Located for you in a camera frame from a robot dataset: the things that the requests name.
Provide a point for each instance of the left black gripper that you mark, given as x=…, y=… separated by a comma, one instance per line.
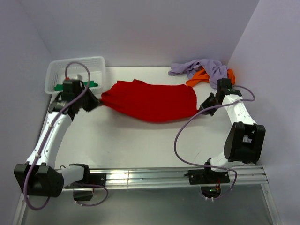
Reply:
x=94, y=101

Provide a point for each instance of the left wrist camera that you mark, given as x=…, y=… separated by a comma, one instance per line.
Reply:
x=71, y=89

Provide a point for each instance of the orange t-shirt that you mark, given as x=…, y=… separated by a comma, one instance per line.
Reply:
x=202, y=77

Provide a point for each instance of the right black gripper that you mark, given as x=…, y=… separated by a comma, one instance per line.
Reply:
x=205, y=104

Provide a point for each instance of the rolled green t-shirt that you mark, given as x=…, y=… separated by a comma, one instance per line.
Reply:
x=59, y=87

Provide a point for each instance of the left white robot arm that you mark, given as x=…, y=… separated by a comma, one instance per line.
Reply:
x=37, y=176

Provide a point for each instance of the lavender t-shirt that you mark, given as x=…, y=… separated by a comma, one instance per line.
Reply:
x=214, y=68

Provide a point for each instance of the red t-shirt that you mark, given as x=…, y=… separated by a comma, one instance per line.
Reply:
x=151, y=102

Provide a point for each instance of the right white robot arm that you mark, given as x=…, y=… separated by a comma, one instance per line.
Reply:
x=243, y=144

